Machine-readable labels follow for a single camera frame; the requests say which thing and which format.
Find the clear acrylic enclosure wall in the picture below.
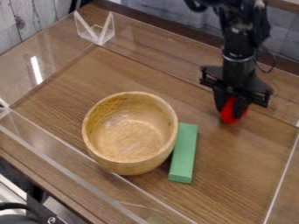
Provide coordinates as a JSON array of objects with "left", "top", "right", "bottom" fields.
[{"left": 0, "top": 16, "right": 299, "bottom": 224}]

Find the clear acrylic corner bracket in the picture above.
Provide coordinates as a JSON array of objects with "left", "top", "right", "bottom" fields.
[{"left": 74, "top": 11, "right": 117, "bottom": 46}]

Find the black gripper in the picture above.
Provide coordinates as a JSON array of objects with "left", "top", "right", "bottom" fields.
[{"left": 201, "top": 66, "right": 274, "bottom": 119}]

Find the green rectangular block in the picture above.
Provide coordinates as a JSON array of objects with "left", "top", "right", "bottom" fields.
[{"left": 169, "top": 122, "right": 199, "bottom": 184}]

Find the red plush fruit green leaf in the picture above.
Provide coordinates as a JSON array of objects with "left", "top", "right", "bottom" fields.
[{"left": 219, "top": 96, "right": 239, "bottom": 124}]

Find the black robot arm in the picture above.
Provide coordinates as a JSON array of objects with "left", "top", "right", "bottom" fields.
[{"left": 185, "top": 0, "right": 274, "bottom": 123}]

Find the wooden bowl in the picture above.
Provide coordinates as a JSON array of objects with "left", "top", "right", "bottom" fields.
[{"left": 82, "top": 91, "right": 179, "bottom": 175}]

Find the black metal stand with cable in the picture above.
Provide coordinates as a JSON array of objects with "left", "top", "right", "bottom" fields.
[{"left": 0, "top": 194, "right": 69, "bottom": 224}]

